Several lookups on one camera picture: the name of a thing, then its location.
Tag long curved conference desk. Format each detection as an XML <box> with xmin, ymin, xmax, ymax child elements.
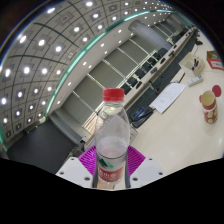
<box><xmin>83</xmin><ymin>26</ymin><xmax>201</xmax><ymax>134</ymax></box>

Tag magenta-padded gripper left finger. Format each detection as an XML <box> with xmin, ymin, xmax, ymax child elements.
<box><xmin>55</xmin><ymin>145</ymin><xmax>100</xmax><ymax>189</ymax></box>

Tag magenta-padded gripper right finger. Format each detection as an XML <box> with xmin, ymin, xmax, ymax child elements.
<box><xmin>124</xmin><ymin>145</ymin><xmax>166</xmax><ymax>190</ymax></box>

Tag ceiling lights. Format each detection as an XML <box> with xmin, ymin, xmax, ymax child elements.
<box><xmin>0</xmin><ymin>0</ymin><xmax>174</xmax><ymax>134</ymax></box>

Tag clear red-capped water bottle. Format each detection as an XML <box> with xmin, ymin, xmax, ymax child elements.
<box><xmin>94</xmin><ymin>87</ymin><xmax>132</xmax><ymax>190</ymax></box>

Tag black desk console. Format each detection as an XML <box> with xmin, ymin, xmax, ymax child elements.
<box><xmin>128</xmin><ymin>105</ymin><xmax>155</xmax><ymax>129</ymax></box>

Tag white paper sheet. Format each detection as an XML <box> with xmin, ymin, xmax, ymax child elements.
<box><xmin>149</xmin><ymin>82</ymin><xmax>188</xmax><ymax>115</ymax></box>

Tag row of black office chairs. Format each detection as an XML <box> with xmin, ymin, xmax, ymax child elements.
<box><xmin>119</xmin><ymin>47</ymin><xmax>169</xmax><ymax>96</ymax></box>

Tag white power strip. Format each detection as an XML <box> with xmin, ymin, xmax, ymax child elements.
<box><xmin>187</xmin><ymin>75</ymin><xmax>204</xmax><ymax>88</ymax></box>

